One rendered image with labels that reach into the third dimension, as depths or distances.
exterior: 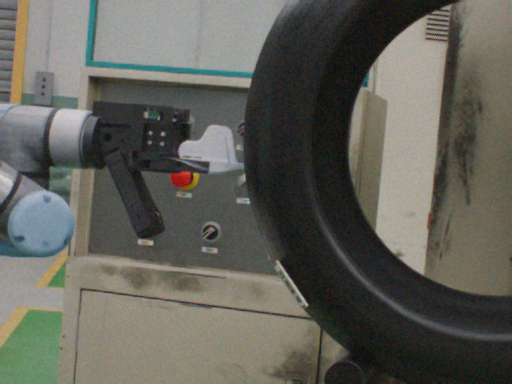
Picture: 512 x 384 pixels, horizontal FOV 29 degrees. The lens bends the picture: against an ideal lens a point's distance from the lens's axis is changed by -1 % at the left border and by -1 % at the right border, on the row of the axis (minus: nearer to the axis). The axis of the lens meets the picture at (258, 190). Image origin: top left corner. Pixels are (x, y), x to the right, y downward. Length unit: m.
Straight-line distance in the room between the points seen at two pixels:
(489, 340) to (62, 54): 9.30
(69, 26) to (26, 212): 9.13
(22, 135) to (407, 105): 3.43
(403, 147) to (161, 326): 2.81
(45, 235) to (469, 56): 0.67
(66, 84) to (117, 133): 8.96
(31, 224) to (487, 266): 0.67
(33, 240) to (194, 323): 0.79
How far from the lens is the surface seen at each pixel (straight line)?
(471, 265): 1.48
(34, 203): 1.16
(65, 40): 10.26
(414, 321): 1.09
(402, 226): 4.62
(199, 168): 1.21
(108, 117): 1.27
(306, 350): 1.87
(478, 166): 1.48
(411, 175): 4.61
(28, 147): 1.30
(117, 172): 1.26
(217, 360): 1.91
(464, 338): 1.09
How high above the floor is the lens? 1.16
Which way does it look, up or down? 3 degrees down
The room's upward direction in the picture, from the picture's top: 5 degrees clockwise
